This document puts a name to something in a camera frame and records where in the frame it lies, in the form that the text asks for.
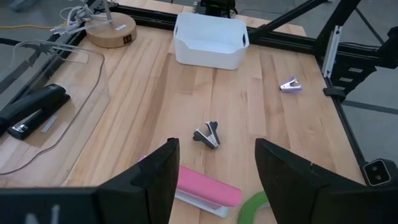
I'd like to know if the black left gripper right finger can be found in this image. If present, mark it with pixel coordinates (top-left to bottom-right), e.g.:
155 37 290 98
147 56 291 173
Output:
254 138 398 224

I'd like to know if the white plastic bin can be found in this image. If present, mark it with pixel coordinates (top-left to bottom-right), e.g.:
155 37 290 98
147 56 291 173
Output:
173 12 250 70

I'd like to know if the pink and white stapler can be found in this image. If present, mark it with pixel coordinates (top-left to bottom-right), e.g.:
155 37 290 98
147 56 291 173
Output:
174 164 243 218

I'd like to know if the yellow floor cable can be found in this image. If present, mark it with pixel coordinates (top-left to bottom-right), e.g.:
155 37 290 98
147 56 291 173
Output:
0 24 57 31

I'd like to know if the white lamp cable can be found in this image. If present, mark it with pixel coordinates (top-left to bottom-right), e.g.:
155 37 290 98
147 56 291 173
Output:
49 2 114 35

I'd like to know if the silver staple strip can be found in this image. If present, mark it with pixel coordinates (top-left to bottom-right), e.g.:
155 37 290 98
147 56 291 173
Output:
41 114 59 134

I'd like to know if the purple staple remover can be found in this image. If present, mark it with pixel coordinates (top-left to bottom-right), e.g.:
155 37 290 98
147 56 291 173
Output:
279 76 302 93

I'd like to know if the black stapler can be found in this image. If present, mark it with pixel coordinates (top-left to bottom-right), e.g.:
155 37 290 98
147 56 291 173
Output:
0 83 72 140

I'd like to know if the clear plastic bin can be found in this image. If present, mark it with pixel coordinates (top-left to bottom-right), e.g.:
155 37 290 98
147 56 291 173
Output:
0 39 112 187

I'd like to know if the white frame bracket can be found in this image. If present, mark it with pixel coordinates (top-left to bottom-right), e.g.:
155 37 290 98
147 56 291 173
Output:
322 24 343 78

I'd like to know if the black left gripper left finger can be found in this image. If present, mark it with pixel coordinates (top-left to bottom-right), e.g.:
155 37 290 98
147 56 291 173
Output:
0 138 180 224

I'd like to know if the green masking tape roll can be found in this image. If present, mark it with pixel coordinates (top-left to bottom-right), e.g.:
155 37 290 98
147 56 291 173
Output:
238 190 271 224

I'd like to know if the small table-level camera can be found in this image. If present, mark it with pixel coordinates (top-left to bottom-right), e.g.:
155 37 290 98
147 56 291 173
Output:
360 157 393 187

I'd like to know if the black staple remover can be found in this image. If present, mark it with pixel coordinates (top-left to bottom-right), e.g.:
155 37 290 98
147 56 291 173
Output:
192 120 221 149

